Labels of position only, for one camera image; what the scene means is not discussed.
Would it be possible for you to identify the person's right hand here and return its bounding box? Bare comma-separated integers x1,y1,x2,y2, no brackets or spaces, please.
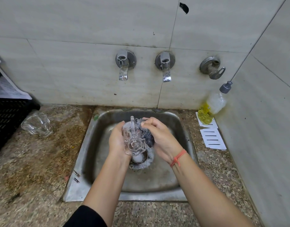
140,116,186,166

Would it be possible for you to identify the person's left hand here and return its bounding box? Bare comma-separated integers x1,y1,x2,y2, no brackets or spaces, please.
108,120,133,164

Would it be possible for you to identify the dark speckled sponge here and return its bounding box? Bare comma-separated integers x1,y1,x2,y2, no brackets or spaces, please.
135,117,156,148

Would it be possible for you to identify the clear glass cup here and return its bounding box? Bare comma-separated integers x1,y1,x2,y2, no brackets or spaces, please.
122,116,148,157
21,112,54,138

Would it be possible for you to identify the yellow dish soap bottle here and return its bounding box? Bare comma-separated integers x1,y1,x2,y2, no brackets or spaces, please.
197,80,233,125

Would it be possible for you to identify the black dish rack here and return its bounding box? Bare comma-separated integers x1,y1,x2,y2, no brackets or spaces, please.
0,53,41,159

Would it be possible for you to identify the person's right forearm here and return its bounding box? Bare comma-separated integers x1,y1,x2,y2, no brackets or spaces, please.
171,153,255,227

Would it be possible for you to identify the person's left forearm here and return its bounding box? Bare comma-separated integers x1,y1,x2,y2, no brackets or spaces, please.
83,158,132,227

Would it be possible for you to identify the stainless steel sink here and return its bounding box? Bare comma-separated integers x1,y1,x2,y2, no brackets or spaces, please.
62,108,199,203

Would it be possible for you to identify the orange wrist thread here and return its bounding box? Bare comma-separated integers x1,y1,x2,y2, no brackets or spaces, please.
170,149,188,168

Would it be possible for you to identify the metal sink drain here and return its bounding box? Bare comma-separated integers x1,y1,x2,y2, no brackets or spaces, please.
129,148,155,172

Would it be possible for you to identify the white drip tray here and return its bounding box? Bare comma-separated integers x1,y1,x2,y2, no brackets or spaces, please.
0,54,33,100

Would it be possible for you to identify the black tape piece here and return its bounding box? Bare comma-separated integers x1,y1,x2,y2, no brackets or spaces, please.
179,2,190,15

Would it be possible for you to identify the chrome wall tap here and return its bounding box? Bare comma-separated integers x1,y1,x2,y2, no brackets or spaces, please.
115,49,137,81
155,51,176,83

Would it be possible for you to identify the grey wall valve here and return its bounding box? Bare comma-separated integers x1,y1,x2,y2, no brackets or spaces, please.
199,56,226,80

